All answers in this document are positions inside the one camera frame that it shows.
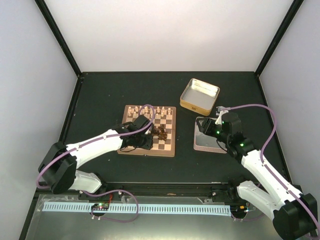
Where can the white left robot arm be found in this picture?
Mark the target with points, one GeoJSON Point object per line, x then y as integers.
{"type": "Point", "coordinates": [60, 167]}

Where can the black frame post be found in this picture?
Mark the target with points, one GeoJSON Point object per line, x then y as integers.
{"type": "Point", "coordinates": [283, 27]}
{"type": "Point", "coordinates": [46, 13]}

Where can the wooden chess board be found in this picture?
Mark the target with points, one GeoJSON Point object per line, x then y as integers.
{"type": "Point", "coordinates": [160, 148]}

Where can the gold square tin box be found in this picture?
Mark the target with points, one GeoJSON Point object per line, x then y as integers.
{"type": "Point", "coordinates": [199, 96]}

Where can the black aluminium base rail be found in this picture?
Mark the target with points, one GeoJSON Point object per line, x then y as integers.
{"type": "Point", "coordinates": [219, 192]}

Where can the white slotted cable duct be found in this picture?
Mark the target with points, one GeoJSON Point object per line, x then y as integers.
{"type": "Point", "coordinates": [131, 208]}

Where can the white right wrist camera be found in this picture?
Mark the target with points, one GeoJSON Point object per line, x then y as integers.
{"type": "Point", "coordinates": [220, 111]}

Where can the silver patterned tin lid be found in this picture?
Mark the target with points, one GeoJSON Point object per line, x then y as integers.
{"type": "Point", "coordinates": [205, 143]}

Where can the right controller circuit board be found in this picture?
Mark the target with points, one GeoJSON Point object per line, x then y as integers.
{"type": "Point", "coordinates": [239, 208]}

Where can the pile of dark pieces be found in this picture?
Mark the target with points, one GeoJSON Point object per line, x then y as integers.
{"type": "Point", "coordinates": [159, 132]}

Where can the left controller circuit board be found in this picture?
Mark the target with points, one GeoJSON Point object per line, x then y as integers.
{"type": "Point", "coordinates": [100, 207]}

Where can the white rook far left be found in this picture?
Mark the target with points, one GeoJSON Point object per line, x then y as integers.
{"type": "Point", "coordinates": [130, 110]}

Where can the left black frame post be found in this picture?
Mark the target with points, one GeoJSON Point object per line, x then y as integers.
{"type": "Point", "coordinates": [46, 13]}

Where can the controller circuit board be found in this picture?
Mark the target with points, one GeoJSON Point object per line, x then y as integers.
{"type": "Point", "coordinates": [239, 208]}
{"type": "Point", "coordinates": [100, 207]}

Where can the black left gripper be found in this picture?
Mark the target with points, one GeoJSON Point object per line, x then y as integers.
{"type": "Point", "coordinates": [147, 145]}

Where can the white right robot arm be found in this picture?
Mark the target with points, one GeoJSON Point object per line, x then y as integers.
{"type": "Point", "coordinates": [293, 214]}

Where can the right black frame post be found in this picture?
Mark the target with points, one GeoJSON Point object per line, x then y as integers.
{"type": "Point", "coordinates": [283, 27]}

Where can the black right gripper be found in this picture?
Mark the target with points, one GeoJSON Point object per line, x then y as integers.
{"type": "Point", "coordinates": [207, 124]}

